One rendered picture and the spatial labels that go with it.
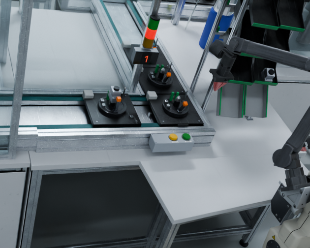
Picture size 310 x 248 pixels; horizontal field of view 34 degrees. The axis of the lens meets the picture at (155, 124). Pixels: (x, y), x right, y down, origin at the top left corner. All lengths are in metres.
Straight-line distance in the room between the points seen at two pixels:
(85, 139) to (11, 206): 0.48
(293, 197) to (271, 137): 0.82
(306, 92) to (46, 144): 2.10
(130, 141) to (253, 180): 0.64
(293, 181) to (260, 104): 0.78
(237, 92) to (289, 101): 1.08
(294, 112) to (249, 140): 1.12
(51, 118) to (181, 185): 0.68
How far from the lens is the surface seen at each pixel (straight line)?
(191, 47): 3.40
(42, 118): 2.39
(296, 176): 2.07
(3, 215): 2.50
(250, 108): 2.71
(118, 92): 2.37
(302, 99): 3.76
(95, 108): 2.43
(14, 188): 2.36
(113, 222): 3.22
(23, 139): 2.25
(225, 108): 2.63
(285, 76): 3.51
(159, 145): 2.36
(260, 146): 2.76
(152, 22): 2.35
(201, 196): 2.32
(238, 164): 2.58
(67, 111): 2.45
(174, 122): 2.48
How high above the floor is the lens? 2.44
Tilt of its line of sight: 37 degrees down
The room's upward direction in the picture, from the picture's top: 18 degrees clockwise
